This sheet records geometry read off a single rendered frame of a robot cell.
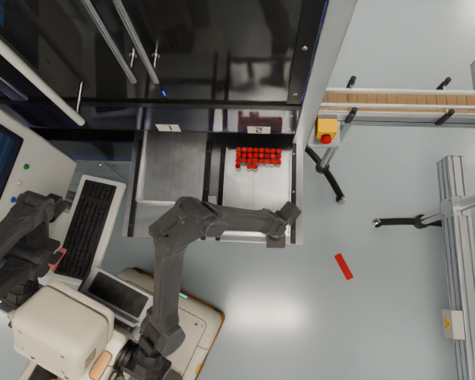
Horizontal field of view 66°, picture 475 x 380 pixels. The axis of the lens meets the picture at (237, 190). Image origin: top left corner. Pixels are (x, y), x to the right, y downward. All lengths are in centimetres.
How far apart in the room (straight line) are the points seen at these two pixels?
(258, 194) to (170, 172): 36
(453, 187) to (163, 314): 151
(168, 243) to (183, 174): 76
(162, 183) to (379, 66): 186
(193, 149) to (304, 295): 119
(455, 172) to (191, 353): 158
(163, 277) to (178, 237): 13
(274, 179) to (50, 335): 91
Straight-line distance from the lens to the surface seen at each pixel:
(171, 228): 79
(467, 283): 197
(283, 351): 231
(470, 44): 318
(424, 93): 164
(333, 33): 93
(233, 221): 90
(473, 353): 198
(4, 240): 101
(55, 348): 102
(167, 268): 83
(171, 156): 153
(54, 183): 163
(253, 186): 145
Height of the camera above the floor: 228
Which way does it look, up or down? 75 degrees down
